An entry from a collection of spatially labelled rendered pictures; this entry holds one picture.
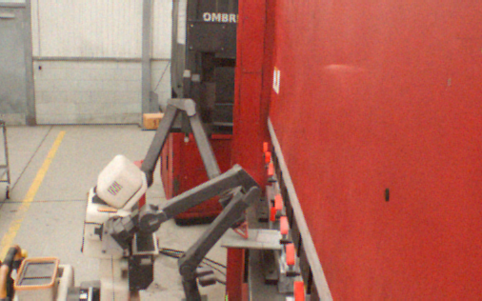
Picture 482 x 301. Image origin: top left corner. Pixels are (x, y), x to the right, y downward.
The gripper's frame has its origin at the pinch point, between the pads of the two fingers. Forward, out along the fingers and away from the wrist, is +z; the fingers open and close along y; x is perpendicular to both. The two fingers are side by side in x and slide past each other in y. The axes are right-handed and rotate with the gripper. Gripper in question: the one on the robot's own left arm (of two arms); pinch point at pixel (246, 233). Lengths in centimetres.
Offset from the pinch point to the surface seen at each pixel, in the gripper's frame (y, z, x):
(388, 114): -126, -60, -50
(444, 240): -147, -53, -45
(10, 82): 622, -201, 362
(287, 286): -24.3, 18.4, -8.4
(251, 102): 86, -38, -26
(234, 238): -1.1, -0.8, 5.2
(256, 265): -1.9, 15.4, 2.7
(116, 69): 671, -127, 187
